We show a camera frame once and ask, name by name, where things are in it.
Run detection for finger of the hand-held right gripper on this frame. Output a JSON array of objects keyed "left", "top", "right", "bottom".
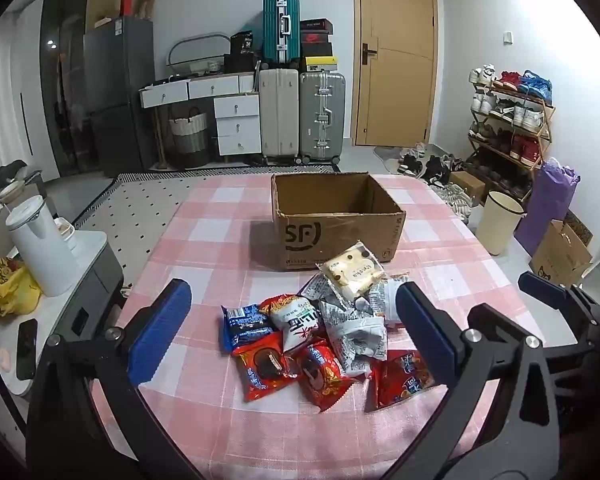
[{"left": 518, "top": 271, "right": 600, "bottom": 333}]

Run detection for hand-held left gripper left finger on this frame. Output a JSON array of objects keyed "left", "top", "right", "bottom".
[{"left": 26, "top": 278, "right": 203, "bottom": 480}]

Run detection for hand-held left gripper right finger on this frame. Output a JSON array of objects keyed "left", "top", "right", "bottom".
[{"left": 382, "top": 281, "right": 573, "bottom": 480}]

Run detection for red cookie packet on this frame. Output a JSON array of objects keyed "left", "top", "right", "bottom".
[
  {"left": 291, "top": 337, "right": 361, "bottom": 413},
  {"left": 231, "top": 332, "right": 301, "bottom": 403},
  {"left": 364, "top": 349, "right": 438, "bottom": 413}
]

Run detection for blue cookie packet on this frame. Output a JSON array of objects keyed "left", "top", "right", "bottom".
[{"left": 221, "top": 304, "right": 277, "bottom": 353}]

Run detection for cream cake packet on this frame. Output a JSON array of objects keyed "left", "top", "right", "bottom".
[{"left": 315, "top": 240, "right": 386, "bottom": 303}]

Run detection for brown cardboard box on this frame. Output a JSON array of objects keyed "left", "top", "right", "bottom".
[{"left": 271, "top": 172, "right": 407, "bottom": 272}]

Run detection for white red noodle snack packet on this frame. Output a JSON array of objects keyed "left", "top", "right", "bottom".
[{"left": 258, "top": 295, "right": 326, "bottom": 353}]

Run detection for tan printed paper bag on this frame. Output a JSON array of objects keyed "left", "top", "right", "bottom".
[{"left": 529, "top": 220, "right": 593, "bottom": 287}]

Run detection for dark patterned paper bag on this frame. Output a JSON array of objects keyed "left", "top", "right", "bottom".
[{"left": 562, "top": 209, "right": 594, "bottom": 246}]

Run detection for cream trash bin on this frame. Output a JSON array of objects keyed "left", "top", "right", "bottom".
[{"left": 475, "top": 191, "right": 525, "bottom": 256}]

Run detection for purple bag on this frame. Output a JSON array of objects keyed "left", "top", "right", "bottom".
[{"left": 514, "top": 157, "right": 581, "bottom": 257}]

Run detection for white grey side cabinet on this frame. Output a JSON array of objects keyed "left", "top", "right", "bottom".
[{"left": 0, "top": 229, "right": 127, "bottom": 397}]

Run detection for pink checked tablecloth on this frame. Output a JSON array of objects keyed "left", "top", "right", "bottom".
[{"left": 87, "top": 172, "right": 551, "bottom": 480}]

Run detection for small cardboard box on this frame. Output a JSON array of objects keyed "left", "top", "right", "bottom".
[{"left": 450, "top": 171, "right": 487, "bottom": 201}]

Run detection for black phone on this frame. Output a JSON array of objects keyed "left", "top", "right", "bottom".
[{"left": 16, "top": 317, "right": 38, "bottom": 382}]

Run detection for small white food cup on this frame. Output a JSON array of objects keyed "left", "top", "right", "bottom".
[{"left": 55, "top": 217, "right": 77, "bottom": 251}]

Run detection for white kettle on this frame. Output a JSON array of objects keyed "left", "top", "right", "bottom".
[{"left": 5, "top": 195, "right": 81, "bottom": 297}]

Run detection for yellow plastic bag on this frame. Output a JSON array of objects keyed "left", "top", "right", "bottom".
[{"left": 0, "top": 256, "right": 42, "bottom": 343}]

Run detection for scattered loose shoes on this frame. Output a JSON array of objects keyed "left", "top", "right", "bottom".
[{"left": 397, "top": 142, "right": 476, "bottom": 218}]

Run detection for wooden shoe rack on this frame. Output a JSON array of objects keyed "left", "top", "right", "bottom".
[{"left": 467, "top": 80, "right": 556, "bottom": 196}]

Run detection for grey door mat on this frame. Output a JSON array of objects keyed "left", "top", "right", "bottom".
[{"left": 373, "top": 145, "right": 406, "bottom": 173}]

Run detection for woven laundry basket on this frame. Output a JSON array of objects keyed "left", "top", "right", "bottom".
[{"left": 167, "top": 107, "right": 210, "bottom": 168}]

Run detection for white drawer desk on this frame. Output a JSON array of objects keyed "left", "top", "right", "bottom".
[{"left": 139, "top": 71, "right": 262, "bottom": 157}]

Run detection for silver suitcase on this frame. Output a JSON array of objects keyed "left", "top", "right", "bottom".
[{"left": 298, "top": 71, "right": 347, "bottom": 165}]

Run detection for beige suitcase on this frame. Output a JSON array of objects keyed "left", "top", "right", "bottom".
[{"left": 257, "top": 67, "right": 301, "bottom": 165}]

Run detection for dark grey refrigerator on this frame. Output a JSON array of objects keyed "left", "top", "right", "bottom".
[{"left": 83, "top": 16, "right": 156, "bottom": 178}]

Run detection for dark glass wardrobe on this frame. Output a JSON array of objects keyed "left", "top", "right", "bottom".
[{"left": 39, "top": 0, "right": 88, "bottom": 178}]

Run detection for wooden door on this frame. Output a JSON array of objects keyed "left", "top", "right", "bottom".
[{"left": 352, "top": 0, "right": 438, "bottom": 148}]

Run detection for white wardrobe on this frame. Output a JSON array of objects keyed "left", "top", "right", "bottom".
[{"left": 10, "top": 0, "right": 61, "bottom": 178}]

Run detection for black case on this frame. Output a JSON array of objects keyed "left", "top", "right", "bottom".
[{"left": 224, "top": 54, "right": 261, "bottom": 73}]

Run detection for black printed box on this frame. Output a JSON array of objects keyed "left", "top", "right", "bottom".
[{"left": 230, "top": 30, "right": 257, "bottom": 57}]

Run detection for teal suitcase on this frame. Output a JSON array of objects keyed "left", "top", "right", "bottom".
[{"left": 262, "top": 0, "right": 302, "bottom": 66}]

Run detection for grey rounded metal frame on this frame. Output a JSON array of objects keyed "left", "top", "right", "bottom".
[{"left": 167, "top": 32, "right": 231, "bottom": 72}]

